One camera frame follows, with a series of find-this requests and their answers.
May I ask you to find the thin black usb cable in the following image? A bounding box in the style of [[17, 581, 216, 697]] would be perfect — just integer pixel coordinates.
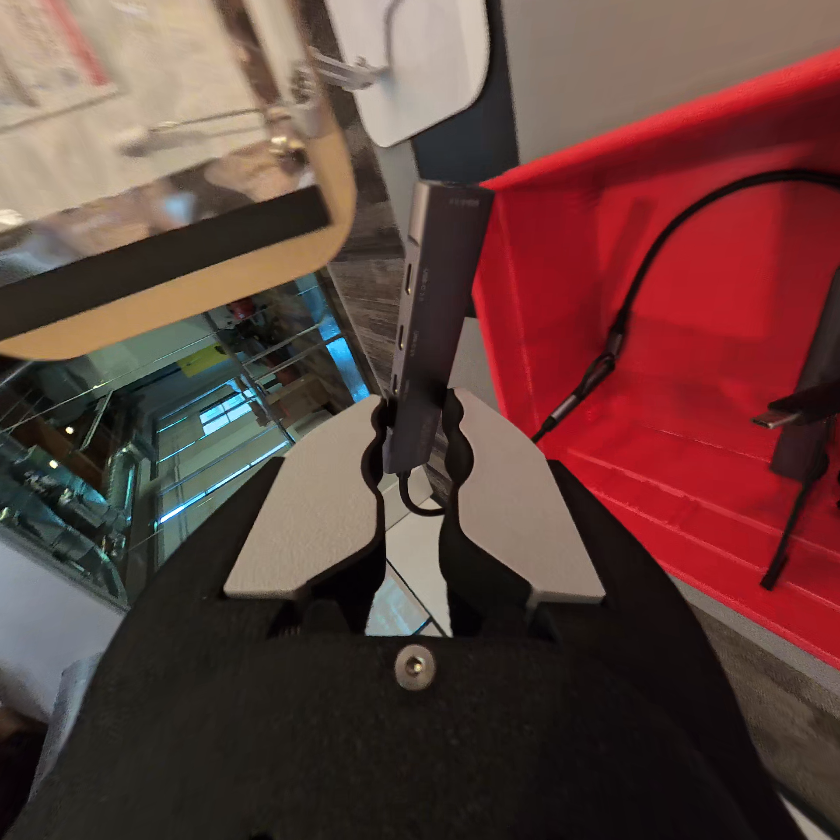
[[760, 453, 829, 592]]

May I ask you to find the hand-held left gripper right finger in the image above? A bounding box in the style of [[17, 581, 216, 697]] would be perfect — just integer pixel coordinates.
[[441, 387, 607, 605]]

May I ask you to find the slim grey multiport usb hub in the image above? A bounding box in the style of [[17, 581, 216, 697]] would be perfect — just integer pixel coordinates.
[[382, 180, 496, 475]]

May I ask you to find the black usb hub cable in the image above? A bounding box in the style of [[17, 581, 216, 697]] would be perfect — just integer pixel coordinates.
[[530, 168, 840, 445], [395, 469, 448, 517]]

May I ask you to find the red plastic bin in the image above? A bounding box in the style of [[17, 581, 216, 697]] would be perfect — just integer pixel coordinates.
[[471, 49, 840, 670]]

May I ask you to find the rounded wooden board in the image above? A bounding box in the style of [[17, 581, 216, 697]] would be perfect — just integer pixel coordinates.
[[0, 118, 358, 362]]

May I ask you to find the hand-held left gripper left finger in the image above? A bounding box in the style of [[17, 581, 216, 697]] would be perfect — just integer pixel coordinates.
[[223, 394, 389, 601]]

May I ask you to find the black usb-c cable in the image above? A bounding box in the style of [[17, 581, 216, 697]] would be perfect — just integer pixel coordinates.
[[751, 381, 840, 432]]

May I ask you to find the labelled dark grey usb hub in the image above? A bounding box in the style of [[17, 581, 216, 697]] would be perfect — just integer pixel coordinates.
[[768, 264, 840, 480]]

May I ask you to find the instruction sheet in plastic sleeve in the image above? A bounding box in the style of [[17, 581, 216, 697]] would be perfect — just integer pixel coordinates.
[[0, 0, 322, 277]]

